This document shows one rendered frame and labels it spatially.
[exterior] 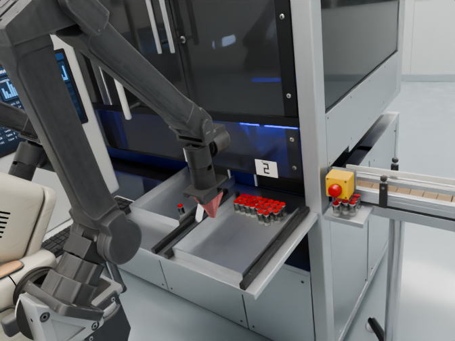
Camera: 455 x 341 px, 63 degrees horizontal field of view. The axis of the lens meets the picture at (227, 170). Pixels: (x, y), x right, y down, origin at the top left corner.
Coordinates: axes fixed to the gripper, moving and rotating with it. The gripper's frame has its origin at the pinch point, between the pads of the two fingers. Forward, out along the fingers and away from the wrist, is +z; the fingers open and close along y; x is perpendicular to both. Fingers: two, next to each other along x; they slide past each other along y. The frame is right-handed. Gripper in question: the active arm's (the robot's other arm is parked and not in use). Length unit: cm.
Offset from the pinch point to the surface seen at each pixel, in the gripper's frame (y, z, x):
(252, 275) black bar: 1.9, 19.0, -7.9
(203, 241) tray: 8.9, 21.0, 15.7
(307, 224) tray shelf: 30.9, 21.7, -10.2
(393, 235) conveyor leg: 52, 35, -31
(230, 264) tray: 4.2, 20.9, 1.4
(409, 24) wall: 496, 44, 66
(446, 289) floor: 113, 111, -44
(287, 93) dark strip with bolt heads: 38.9, -19.0, -2.9
